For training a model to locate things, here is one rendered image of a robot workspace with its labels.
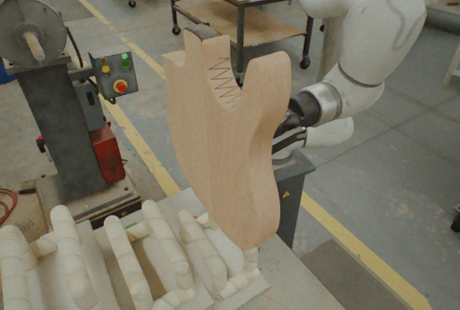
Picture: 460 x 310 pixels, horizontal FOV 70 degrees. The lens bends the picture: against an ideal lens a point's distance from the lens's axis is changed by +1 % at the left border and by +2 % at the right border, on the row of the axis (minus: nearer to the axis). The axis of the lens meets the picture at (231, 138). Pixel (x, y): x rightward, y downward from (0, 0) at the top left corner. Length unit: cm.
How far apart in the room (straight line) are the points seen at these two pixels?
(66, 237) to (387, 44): 64
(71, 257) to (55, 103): 120
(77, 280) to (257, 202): 29
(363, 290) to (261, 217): 153
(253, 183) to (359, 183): 208
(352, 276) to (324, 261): 16
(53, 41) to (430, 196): 239
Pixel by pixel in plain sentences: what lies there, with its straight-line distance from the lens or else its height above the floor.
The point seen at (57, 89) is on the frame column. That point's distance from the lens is 171.
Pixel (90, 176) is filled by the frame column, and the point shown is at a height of 40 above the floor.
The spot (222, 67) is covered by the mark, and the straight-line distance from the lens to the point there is 50.
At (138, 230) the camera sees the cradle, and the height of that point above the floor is 105.
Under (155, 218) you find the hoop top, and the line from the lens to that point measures 72.
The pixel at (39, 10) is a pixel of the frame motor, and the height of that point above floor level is 133.
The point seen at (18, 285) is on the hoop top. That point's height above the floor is 121.
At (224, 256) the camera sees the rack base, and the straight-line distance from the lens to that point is 87.
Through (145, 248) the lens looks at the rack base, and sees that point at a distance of 81.
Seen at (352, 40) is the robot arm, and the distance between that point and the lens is 69.
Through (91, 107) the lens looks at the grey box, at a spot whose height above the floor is 80.
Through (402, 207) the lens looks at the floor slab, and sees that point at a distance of 249.
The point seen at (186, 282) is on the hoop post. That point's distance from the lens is 68.
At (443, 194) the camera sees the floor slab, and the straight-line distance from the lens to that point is 272.
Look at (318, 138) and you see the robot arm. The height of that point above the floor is 86.
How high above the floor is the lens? 167
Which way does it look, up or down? 37 degrees down
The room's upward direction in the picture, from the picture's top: straight up
